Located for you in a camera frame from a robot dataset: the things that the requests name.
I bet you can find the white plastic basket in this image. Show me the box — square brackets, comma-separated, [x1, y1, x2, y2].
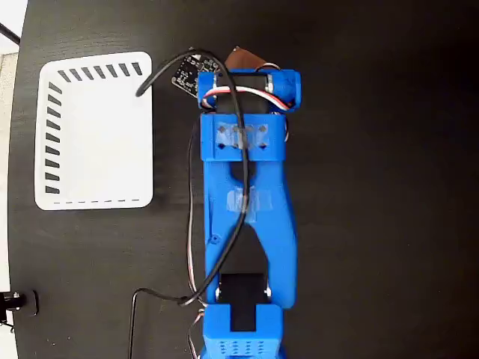
[34, 51, 155, 212]

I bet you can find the black slanted rod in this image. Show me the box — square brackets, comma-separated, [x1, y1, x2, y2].
[0, 22, 22, 45]

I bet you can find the black table clamp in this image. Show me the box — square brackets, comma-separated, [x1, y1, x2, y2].
[0, 289, 40, 318]

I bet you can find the white red servo wire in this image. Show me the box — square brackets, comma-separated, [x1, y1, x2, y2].
[200, 62, 301, 144]

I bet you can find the small camera circuit board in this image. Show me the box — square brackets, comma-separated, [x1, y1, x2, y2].
[171, 52, 221, 99]

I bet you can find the black camera cable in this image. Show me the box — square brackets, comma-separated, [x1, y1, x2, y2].
[126, 48, 251, 359]

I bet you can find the thin servo wire bundle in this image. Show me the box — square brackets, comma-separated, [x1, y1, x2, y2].
[185, 118, 211, 359]

